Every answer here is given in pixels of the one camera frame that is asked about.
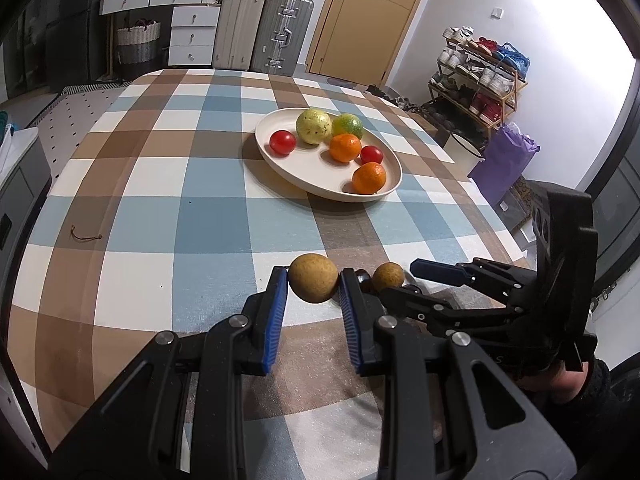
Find brown longan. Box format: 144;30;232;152
288;254;338;304
372;262;405;292

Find orange tangerine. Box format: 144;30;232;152
352;162;387;195
329;134;361;164

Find red tomato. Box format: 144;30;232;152
360;145;384;165
269;130;297;156

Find green yellow guava fruit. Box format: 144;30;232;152
332;113;364;139

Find dark plum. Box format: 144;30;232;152
402;284;423;295

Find person's right hand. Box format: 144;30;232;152
516;358;601;402

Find cream trash bin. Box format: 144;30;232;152
444;133;485;177

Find checkered tablecloth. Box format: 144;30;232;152
6;67;532;480

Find purple bag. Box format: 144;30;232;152
469;122;540;206

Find wooden shoe rack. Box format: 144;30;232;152
423;26;530;152

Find silver suitcase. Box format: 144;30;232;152
250;0;314;76

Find grey side cabinet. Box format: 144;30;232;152
0;127;54;281

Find wooden door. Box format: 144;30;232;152
300;0;426;86

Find woven laundry basket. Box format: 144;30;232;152
117;20;162;65

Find beige suitcase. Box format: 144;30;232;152
213;0;266;70

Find white drawer cabinet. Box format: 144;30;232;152
100;0;220;67

